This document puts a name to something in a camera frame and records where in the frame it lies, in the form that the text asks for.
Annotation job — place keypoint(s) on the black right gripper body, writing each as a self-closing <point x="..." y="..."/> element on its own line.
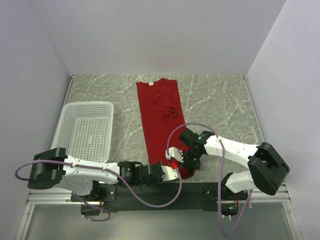
<point x="192" y="159"/>

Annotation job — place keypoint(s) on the red t shirt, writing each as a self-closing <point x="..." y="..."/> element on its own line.
<point x="161" y="112"/>

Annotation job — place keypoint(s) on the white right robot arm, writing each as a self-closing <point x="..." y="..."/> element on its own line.
<point x="245" y="160"/>

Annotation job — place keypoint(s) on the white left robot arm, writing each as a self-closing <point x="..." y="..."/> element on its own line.
<point x="83" y="177"/>

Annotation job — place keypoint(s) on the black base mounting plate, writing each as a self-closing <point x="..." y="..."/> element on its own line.
<point x="193" y="196"/>

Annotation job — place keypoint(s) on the white plastic basket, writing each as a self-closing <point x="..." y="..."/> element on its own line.
<point x="84" y="129"/>

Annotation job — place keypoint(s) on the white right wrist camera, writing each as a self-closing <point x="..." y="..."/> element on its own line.
<point x="174" y="153"/>

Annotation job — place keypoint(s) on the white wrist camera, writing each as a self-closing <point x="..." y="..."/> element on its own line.
<point x="174" y="153"/>
<point x="169" y="174"/>

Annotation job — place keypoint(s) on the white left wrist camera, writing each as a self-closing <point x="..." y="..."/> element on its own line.
<point x="169" y="174"/>

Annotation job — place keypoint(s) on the aluminium frame rail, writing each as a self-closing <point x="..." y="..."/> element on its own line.
<point x="227" y="204"/>

